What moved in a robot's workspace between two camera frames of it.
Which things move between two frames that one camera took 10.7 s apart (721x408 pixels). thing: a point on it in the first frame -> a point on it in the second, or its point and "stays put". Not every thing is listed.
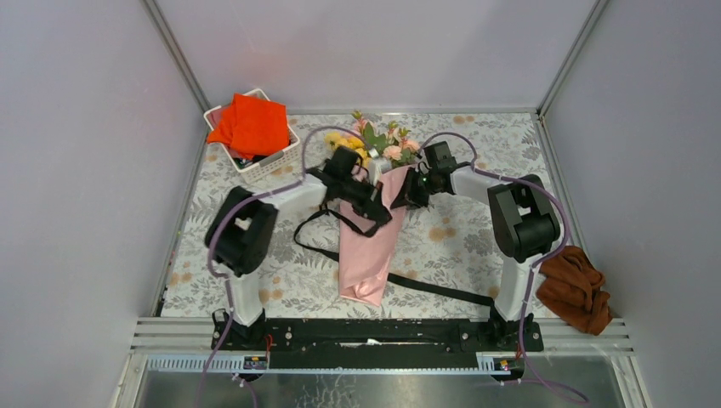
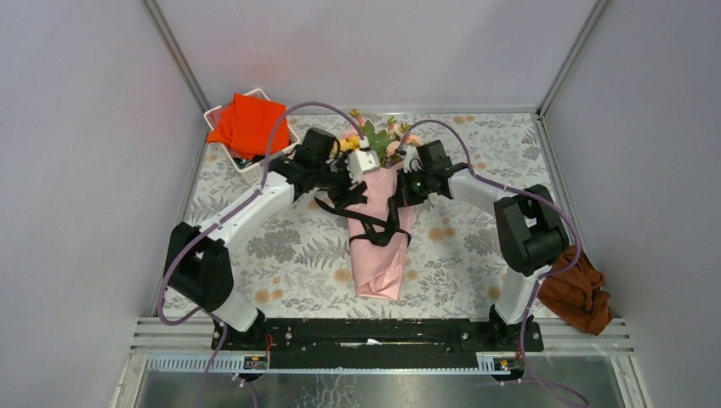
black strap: [392, 278] -> [379, 232]
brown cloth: [571, 287] stays put
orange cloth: [252, 127] stays put
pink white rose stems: [395, 146] stays put
